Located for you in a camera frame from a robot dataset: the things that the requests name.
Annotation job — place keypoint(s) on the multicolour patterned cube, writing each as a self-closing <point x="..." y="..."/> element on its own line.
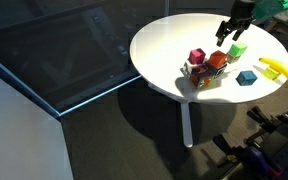
<point x="202" y="77"/>

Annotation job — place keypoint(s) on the orange block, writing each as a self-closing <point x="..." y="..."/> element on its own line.
<point x="216" y="59"/>

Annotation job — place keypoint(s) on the white table base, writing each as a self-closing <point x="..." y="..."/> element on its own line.
<point x="186" y="123"/>

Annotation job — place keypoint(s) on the lime green small block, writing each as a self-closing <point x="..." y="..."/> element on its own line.
<point x="270" y="73"/>

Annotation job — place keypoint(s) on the black cube with white print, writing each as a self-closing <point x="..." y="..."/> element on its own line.
<point x="220" y="71"/>

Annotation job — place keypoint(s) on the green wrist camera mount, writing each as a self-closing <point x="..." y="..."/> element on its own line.
<point x="270" y="7"/>

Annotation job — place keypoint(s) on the black clamp with yellow pin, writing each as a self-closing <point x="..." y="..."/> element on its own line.
<point x="227" y="148"/>

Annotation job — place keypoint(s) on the blue block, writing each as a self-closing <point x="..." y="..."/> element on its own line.
<point x="246" y="78"/>

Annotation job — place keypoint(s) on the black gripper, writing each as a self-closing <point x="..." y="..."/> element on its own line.
<point x="242" y="13"/>

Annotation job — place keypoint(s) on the light blue floor rail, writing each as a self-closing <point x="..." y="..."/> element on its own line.
<point x="94" y="96"/>

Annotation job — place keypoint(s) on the purple clamp with orange tip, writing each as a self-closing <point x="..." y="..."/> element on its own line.
<point x="260" y="160"/>

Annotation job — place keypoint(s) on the magenta block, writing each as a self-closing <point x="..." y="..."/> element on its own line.
<point x="197" y="56"/>

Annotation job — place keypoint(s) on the yellow banana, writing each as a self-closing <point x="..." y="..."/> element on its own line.
<point x="280" y="68"/>

